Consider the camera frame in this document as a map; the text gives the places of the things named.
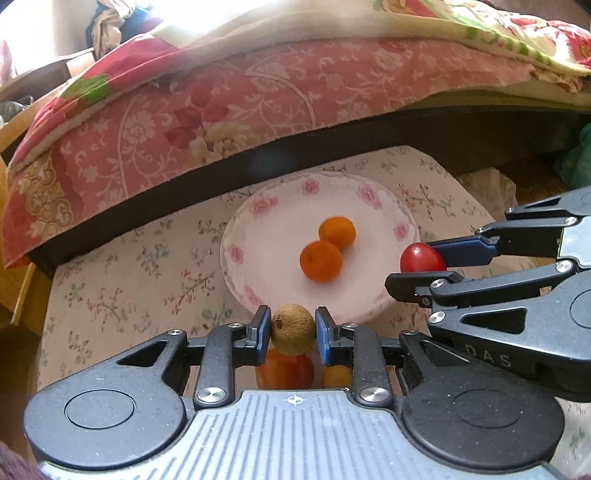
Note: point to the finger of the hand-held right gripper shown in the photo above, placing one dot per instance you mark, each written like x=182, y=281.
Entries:
x=461, y=251
x=415, y=282

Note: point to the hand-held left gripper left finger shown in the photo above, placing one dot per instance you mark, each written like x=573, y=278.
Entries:
x=265, y=334

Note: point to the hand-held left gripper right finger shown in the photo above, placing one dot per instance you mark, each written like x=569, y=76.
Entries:
x=321, y=337

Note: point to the red cherry tomato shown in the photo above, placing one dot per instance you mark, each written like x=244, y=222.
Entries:
x=418, y=258

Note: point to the small brown round fruit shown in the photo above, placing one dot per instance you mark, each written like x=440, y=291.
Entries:
x=336, y=377
x=292, y=330

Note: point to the white floral plate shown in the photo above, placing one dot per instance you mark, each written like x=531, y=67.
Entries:
x=277, y=258

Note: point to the small mandarin orange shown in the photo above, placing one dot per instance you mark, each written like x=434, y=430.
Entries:
x=337, y=233
x=284, y=371
x=321, y=261

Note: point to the beige crumpled bag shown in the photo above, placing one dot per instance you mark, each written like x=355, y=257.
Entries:
x=494, y=189

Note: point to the floral tablecloth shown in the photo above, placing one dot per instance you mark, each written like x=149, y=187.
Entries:
x=138, y=286

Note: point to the green bag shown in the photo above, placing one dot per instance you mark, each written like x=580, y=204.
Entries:
x=577, y=166

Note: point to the pink floral bedsheet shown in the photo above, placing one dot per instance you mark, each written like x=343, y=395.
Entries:
x=231, y=92

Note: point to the person's maroon sleeve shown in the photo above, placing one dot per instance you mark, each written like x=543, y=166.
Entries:
x=14, y=466

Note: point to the grey cloth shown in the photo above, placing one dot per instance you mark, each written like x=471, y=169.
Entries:
x=14, y=108

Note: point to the bundle of clothes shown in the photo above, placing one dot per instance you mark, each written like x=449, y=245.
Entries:
x=111, y=23

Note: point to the dark bed frame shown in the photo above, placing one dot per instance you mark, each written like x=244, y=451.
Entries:
x=415, y=134

